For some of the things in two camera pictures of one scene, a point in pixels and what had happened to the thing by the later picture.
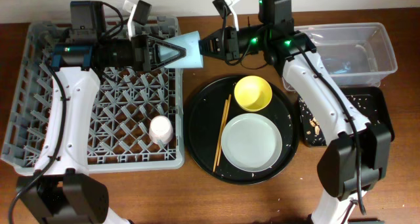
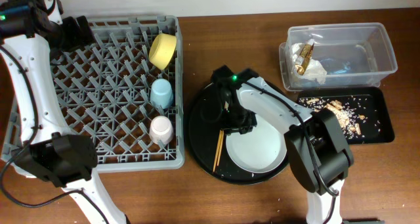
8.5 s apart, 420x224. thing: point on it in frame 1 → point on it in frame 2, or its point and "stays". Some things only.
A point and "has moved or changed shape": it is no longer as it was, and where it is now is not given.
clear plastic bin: x=357 y=55 stays
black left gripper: x=142 y=56 → x=79 y=40
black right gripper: x=226 y=53 → x=228 y=126
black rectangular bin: x=369 y=102 stays
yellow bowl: x=252 y=93 has moved or changed shape
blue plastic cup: x=192 y=59 → x=161 y=94
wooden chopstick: x=220 y=133 stays
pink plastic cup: x=161 y=130 stays
